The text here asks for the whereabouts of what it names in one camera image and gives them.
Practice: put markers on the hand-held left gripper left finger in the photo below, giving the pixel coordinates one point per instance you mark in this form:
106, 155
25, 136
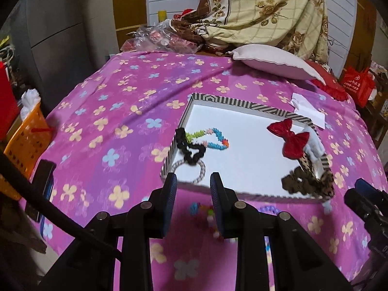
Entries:
170, 206

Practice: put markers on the brown scrunchie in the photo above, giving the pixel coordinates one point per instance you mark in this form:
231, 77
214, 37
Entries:
298, 183

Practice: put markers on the grey refrigerator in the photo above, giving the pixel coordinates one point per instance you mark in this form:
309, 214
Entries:
54, 36

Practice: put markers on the striped cardboard box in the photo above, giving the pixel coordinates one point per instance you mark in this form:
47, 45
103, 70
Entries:
248, 157

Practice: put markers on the yellow cup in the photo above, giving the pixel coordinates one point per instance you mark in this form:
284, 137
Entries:
162, 15

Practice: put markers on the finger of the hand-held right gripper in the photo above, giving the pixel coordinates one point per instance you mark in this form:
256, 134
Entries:
356, 201
365, 185

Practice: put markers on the leopard print bow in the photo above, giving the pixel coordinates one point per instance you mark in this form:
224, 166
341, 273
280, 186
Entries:
326, 185

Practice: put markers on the white tissue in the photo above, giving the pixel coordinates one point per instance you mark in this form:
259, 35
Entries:
30, 100

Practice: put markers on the black scrunchie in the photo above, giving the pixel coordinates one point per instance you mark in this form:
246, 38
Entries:
189, 154

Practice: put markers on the red box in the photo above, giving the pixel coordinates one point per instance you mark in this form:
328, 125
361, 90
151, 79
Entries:
7, 106

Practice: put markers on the black smartphone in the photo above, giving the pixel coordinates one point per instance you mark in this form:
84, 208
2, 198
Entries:
45, 185

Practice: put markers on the white pillow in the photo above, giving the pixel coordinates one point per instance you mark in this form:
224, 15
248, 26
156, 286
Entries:
272, 62

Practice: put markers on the orange plastic basket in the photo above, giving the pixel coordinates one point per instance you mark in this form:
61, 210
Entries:
27, 139

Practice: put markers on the white fluffy scrunchie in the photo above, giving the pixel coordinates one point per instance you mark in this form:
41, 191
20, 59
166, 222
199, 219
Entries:
313, 150

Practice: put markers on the red bow hair clip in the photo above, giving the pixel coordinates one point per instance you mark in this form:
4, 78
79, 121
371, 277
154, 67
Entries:
292, 141

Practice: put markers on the white paper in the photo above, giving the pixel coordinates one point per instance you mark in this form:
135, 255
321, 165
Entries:
306, 109

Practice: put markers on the clear plastic bag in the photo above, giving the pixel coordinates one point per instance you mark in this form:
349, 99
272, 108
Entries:
157, 36

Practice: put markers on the pink flowered bedsheet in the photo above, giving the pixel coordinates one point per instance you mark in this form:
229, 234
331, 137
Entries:
121, 112

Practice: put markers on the red frilled cushion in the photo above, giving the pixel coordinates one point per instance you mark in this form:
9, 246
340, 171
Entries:
330, 81

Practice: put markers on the floral beige quilt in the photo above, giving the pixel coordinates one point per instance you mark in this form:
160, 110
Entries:
257, 6

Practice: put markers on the wooden door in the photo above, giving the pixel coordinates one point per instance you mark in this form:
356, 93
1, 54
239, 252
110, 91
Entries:
130, 6

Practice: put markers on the red shopping bag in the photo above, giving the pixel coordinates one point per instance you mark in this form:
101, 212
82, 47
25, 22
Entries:
359, 85

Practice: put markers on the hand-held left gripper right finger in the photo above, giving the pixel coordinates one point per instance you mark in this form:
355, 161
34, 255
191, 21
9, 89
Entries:
216, 206

